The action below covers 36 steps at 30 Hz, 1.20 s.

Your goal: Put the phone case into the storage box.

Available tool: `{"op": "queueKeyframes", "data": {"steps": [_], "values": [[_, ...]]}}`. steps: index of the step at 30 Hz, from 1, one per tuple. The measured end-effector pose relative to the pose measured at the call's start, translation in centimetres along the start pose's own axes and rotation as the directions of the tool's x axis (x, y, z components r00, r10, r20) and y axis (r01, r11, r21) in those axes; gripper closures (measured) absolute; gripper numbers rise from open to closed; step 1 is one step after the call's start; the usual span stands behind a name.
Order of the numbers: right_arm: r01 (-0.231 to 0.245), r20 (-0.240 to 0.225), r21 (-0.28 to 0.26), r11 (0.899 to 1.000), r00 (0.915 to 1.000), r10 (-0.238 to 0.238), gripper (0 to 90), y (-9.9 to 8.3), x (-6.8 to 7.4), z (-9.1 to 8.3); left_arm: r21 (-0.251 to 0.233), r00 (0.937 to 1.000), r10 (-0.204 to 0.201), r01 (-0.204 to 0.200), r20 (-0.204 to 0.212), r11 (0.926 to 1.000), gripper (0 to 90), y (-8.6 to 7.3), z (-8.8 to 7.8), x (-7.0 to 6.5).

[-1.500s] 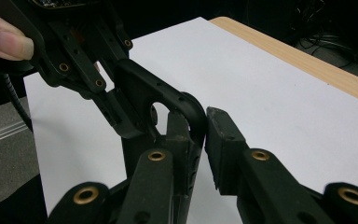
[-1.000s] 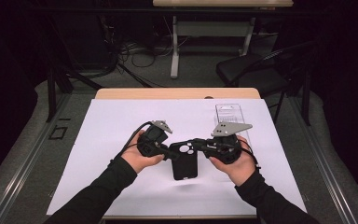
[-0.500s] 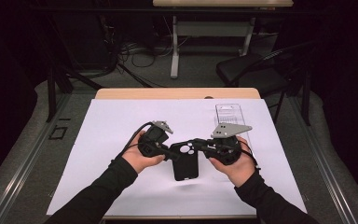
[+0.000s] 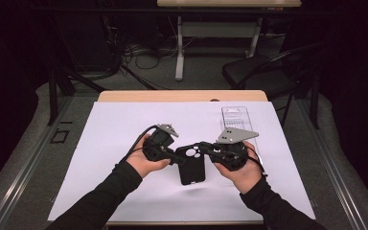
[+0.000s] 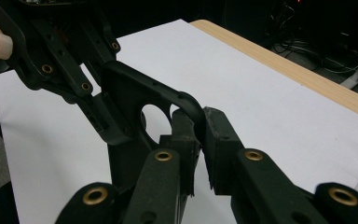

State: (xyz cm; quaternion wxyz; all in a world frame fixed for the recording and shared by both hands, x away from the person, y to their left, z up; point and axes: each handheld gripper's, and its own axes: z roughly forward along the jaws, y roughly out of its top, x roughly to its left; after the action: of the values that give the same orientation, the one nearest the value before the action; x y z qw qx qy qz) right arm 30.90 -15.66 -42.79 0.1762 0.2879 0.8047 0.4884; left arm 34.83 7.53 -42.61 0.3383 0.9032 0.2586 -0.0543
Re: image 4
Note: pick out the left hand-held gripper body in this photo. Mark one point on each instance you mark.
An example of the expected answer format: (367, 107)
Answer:
(158, 142)

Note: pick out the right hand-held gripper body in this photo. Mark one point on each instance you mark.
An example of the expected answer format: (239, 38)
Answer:
(233, 135)

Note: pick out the black phone case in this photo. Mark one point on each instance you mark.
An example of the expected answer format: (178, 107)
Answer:
(191, 172)

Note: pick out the person's left hand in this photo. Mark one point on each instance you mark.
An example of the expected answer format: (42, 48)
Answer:
(140, 164)

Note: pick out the person's right hand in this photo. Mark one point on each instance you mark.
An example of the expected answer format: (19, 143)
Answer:
(247, 177)

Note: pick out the clear plastic packaging tray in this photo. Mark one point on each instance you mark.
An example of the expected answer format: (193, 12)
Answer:
(236, 119)

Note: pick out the white table mat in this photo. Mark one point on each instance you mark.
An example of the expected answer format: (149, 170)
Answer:
(124, 118)

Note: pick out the black folding chair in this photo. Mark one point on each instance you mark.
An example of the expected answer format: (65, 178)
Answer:
(255, 75)

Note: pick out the white-legged wooden desk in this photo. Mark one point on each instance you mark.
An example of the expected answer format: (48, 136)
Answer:
(179, 57)

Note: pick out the black metal stand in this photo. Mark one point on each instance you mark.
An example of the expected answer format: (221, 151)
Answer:
(52, 96)

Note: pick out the metal floor rail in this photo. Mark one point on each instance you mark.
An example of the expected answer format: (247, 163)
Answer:
(333, 172)
(27, 172)

